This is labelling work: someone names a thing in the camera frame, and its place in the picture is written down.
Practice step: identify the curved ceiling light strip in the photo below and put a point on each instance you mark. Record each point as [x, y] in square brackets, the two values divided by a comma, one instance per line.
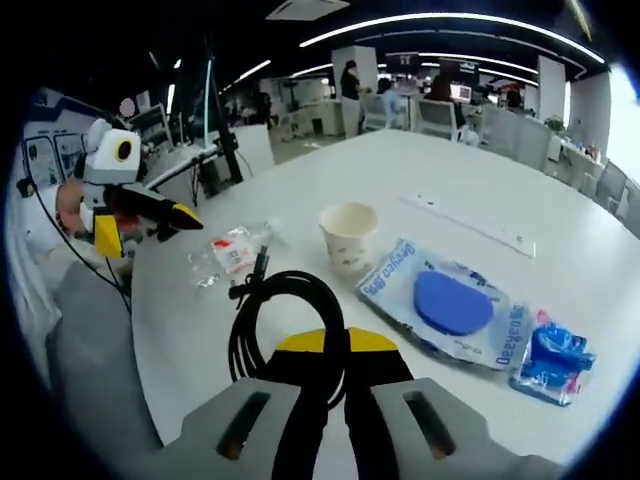
[450, 20]

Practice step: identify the person's grey trousers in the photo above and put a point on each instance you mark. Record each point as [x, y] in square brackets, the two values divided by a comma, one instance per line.
[100, 360]

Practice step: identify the green potted plant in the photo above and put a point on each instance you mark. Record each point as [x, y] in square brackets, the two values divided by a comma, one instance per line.
[555, 123]

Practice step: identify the narrow bright window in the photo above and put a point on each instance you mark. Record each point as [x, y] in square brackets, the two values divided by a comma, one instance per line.
[625, 120]

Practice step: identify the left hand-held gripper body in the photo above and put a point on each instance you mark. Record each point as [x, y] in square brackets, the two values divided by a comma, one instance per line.
[112, 160]

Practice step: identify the ceiling air conditioner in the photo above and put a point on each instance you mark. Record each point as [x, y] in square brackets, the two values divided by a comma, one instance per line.
[307, 7]

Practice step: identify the person's left hand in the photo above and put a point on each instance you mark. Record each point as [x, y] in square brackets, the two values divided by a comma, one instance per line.
[72, 210]

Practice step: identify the wall poster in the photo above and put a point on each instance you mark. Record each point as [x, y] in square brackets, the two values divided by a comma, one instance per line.
[55, 140]

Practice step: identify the clear package with blue pad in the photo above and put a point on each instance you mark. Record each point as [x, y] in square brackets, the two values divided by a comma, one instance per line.
[450, 305]

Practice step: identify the white office chair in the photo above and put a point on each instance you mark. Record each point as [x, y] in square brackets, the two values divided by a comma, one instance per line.
[380, 112]
[437, 117]

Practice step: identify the white side desk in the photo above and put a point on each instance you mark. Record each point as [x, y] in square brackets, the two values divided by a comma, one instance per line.
[185, 165]

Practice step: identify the clear red-white plastic packet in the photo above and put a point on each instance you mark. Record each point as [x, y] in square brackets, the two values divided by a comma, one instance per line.
[232, 255]

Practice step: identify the black pole stand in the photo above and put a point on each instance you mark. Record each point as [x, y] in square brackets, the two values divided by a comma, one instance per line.
[222, 125]

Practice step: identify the blue plastic packet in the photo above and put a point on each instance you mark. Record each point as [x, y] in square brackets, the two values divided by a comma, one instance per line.
[555, 360]

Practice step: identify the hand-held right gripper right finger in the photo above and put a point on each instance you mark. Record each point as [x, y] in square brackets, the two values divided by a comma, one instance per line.
[380, 400]

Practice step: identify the white paper cup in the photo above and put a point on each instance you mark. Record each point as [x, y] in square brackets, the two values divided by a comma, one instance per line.
[347, 245]

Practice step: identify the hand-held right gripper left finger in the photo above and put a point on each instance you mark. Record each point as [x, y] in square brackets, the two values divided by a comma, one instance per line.
[295, 425]

